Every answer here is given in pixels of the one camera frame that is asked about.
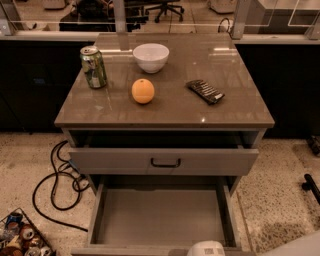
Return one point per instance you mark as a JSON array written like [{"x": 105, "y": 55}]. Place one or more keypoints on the dark chocolate bar wrapper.
[{"x": 205, "y": 91}]

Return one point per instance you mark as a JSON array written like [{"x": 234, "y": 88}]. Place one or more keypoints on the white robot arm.
[{"x": 308, "y": 245}]

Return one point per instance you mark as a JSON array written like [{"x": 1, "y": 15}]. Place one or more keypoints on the grey top drawer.
[{"x": 164, "y": 153}]

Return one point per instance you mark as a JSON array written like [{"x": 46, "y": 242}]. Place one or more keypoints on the grey drawer cabinet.
[{"x": 209, "y": 57}]

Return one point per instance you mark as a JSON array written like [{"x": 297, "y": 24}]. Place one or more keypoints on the black office chair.
[{"x": 163, "y": 6}]

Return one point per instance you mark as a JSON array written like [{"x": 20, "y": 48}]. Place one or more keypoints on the wire basket of cans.
[{"x": 19, "y": 236}]

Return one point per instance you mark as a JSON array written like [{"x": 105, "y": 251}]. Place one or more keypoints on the grey drawer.
[
  {"x": 164, "y": 153},
  {"x": 159, "y": 216}
]

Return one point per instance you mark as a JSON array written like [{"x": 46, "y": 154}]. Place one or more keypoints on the white ceramic bowl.
[{"x": 151, "y": 57}]

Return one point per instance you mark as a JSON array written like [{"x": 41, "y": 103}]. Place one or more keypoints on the orange fruit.
[{"x": 143, "y": 91}]

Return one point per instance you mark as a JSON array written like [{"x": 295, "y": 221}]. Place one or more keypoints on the green soda can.
[{"x": 93, "y": 67}]

